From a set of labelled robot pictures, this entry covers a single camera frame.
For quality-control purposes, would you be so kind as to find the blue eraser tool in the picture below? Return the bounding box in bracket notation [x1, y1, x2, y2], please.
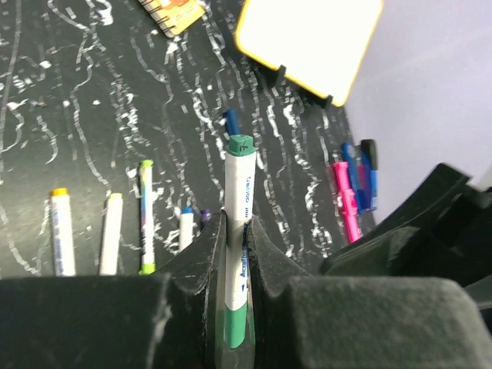
[341, 139, 378, 214]

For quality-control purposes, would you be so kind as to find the lime cap marker pen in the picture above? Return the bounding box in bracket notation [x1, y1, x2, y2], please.
[139, 159, 155, 275]

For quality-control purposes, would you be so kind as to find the peach cap marker pen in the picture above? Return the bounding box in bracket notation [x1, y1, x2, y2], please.
[99, 193, 123, 275]

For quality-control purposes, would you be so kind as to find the dark purple thin pen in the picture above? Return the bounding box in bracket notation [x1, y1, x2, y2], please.
[200, 208, 212, 229]

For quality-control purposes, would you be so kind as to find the white board yellow frame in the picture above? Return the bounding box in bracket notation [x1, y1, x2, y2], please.
[234, 0, 384, 106]

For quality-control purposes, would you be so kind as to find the green cap marker pen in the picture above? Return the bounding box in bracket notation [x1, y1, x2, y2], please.
[224, 135, 256, 349]

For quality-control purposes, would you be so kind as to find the orange spiral notebook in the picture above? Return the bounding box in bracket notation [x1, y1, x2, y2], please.
[138, 0, 205, 38]

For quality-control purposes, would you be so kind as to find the blue pen cap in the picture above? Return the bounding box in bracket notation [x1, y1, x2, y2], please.
[224, 108, 241, 136]

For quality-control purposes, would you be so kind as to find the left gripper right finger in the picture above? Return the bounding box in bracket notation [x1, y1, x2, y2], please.
[249, 218, 491, 368]

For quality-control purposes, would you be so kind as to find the pink highlighter pen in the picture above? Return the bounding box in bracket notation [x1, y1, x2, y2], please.
[332, 161, 362, 243]

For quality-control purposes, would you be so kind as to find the light blue cap marker pen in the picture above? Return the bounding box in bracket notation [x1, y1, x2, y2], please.
[178, 207, 194, 251]

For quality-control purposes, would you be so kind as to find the orange cap marker pen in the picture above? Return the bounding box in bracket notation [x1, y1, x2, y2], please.
[50, 188, 76, 277]

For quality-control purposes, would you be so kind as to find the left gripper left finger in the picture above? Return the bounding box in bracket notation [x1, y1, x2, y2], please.
[1, 213, 226, 368]

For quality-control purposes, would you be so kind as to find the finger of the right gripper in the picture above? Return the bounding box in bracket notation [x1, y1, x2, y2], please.
[320, 163, 491, 287]

